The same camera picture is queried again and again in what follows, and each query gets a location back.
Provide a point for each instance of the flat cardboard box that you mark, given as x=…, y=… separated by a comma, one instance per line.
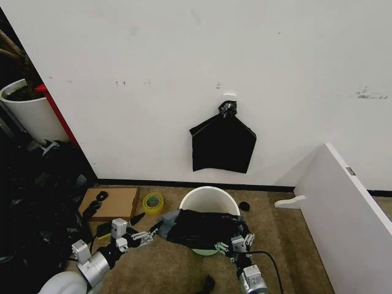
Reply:
x=121, y=203

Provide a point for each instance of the black garbage bag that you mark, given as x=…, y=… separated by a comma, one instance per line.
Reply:
x=202, y=228

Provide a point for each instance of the pile of black bags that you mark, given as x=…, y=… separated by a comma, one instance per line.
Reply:
x=39, y=199

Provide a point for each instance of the small black lump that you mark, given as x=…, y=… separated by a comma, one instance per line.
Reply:
x=244, y=206

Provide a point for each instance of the yellow tape roll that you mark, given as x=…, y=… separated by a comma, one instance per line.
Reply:
x=152, y=209

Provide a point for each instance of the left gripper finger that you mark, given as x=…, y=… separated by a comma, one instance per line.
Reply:
x=144, y=238
x=136, y=220

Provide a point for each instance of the white furniture panel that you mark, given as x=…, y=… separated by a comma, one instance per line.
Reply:
x=343, y=220

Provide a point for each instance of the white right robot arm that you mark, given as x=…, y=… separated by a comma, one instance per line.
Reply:
x=252, y=280

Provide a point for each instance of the white round planter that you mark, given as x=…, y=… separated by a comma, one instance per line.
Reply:
x=39, y=119

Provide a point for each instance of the brown plant trunk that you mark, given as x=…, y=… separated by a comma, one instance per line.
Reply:
x=12, y=52

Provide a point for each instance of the black bag on hook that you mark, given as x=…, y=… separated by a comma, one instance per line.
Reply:
x=222, y=147

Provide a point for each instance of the yellow green sponge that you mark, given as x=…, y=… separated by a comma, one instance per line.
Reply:
x=104, y=232

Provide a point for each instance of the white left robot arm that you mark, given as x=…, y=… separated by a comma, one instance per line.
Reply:
x=70, y=281

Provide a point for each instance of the white adhesive wall hook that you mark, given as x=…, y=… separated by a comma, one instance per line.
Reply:
x=230, y=94

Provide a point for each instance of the white round trash bin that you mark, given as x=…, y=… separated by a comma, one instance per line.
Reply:
x=208, y=199

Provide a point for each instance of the small clear wall hook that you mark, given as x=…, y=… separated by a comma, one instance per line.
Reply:
x=218, y=84

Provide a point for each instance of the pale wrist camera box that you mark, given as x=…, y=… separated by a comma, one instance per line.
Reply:
x=118, y=228
x=238, y=244

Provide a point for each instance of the red board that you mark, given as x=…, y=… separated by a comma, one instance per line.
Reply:
x=58, y=116

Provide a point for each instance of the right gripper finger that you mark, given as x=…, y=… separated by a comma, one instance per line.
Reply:
x=249, y=239
x=223, y=247

